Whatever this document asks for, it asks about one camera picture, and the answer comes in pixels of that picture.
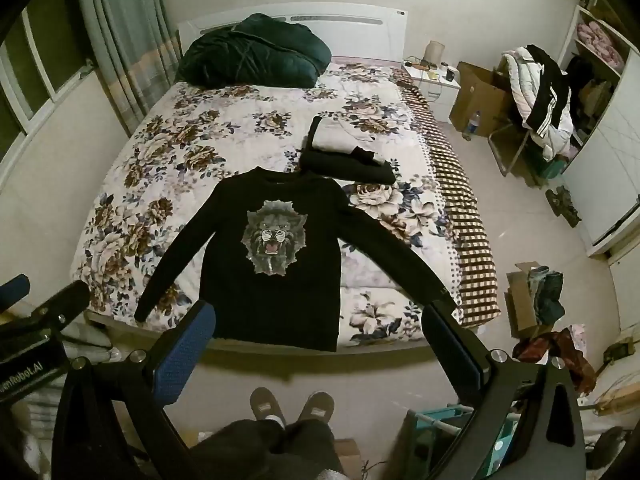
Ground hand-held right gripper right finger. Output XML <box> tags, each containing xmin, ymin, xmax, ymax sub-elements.
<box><xmin>421</xmin><ymin>300</ymin><xmax>586</xmax><ymax>480</ymax></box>

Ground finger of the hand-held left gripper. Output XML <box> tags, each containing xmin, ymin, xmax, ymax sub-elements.
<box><xmin>0</xmin><ymin>274</ymin><xmax>31</xmax><ymax>313</ymax></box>
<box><xmin>21</xmin><ymin>280</ymin><xmax>91</xmax><ymax>334</ymax></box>

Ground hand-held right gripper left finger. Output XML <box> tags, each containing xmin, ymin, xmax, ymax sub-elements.
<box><xmin>52</xmin><ymin>300</ymin><xmax>217</xmax><ymax>480</ymax></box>

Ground black sweater with lion print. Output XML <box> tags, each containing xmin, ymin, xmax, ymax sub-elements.
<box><xmin>134</xmin><ymin>166</ymin><xmax>463</xmax><ymax>353</ymax></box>

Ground small cardboard box with clothes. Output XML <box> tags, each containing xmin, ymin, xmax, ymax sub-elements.
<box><xmin>505</xmin><ymin>261</ymin><xmax>566</xmax><ymax>341</ymax></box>

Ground pile of red brown clothes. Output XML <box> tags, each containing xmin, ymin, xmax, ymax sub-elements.
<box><xmin>512</xmin><ymin>327</ymin><xmax>598</xmax><ymax>393</ymax></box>

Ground folded black clothes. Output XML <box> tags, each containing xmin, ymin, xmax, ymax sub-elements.
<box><xmin>299</xmin><ymin>116</ymin><xmax>398</xmax><ymax>184</ymax></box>

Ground teal plastic basket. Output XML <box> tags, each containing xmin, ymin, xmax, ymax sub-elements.
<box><xmin>405</xmin><ymin>407</ymin><xmax>521</xmax><ymax>480</ymax></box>

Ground grey slipper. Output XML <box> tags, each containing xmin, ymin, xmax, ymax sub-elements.
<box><xmin>297</xmin><ymin>391</ymin><xmax>336</xmax><ymax>428</ymax></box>
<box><xmin>250</xmin><ymin>387</ymin><xmax>287</xmax><ymax>423</ymax></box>

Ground blue jeans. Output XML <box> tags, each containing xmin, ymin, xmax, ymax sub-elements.
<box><xmin>531</xmin><ymin>267</ymin><xmax>566</xmax><ymax>326</ymax></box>

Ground brown checked bed sheet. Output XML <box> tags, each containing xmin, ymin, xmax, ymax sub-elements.
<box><xmin>395</xmin><ymin>67</ymin><xmax>502</xmax><ymax>331</ymax></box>

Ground person's dark trousers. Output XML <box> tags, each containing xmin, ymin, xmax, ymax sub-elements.
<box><xmin>187</xmin><ymin>417</ymin><xmax>346</xmax><ymax>480</ymax></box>

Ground flat cardboard box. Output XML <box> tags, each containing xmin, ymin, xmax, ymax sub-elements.
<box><xmin>332</xmin><ymin>439</ymin><xmax>363</xmax><ymax>480</ymax></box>

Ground camouflage shoes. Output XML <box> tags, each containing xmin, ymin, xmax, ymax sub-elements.
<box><xmin>545</xmin><ymin>186</ymin><xmax>582</xmax><ymax>228</ymax></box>

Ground metal folding chair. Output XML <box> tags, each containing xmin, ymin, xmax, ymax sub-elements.
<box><xmin>487</xmin><ymin>120</ymin><xmax>532</xmax><ymax>177</ymax></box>

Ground plastic water bottle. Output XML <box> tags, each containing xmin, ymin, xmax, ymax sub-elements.
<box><xmin>462</xmin><ymin>111</ymin><xmax>482</xmax><ymax>142</ymax></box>

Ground floral bed blanket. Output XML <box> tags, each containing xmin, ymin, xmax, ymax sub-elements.
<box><xmin>70</xmin><ymin>57</ymin><xmax>463</xmax><ymax>351</ymax></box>

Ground white framed window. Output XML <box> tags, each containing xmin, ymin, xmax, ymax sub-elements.
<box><xmin>0</xmin><ymin>0</ymin><xmax>96</xmax><ymax>161</ymax></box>

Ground white wardrobe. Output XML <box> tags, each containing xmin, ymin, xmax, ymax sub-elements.
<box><xmin>555</xmin><ymin>5</ymin><xmax>640</xmax><ymax>261</ymax></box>

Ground white nightstand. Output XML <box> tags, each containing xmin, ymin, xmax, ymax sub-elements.
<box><xmin>402</xmin><ymin>60</ymin><xmax>462</xmax><ymax>122</ymax></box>

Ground large open cardboard box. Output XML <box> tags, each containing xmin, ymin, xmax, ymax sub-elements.
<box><xmin>449</xmin><ymin>61</ymin><xmax>516</xmax><ymax>138</ymax></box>

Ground black jacket with white stripes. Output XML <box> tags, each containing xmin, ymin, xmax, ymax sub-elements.
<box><xmin>522</xmin><ymin>44</ymin><xmax>572</xmax><ymax>136</ymax></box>

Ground grey-green curtain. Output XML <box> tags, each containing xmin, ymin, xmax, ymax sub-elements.
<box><xmin>75</xmin><ymin>0</ymin><xmax>181</xmax><ymax>136</ymax></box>

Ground dark green duvet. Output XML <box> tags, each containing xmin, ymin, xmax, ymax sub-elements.
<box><xmin>174</xmin><ymin>12</ymin><xmax>332</xmax><ymax>87</ymax></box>

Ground white bed headboard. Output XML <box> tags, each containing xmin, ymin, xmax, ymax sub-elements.
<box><xmin>177</xmin><ymin>9</ymin><xmax>408</xmax><ymax>68</ymax></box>

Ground pink bedding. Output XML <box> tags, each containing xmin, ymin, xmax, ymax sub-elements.
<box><xmin>575</xmin><ymin>21</ymin><xmax>626</xmax><ymax>73</ymax></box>

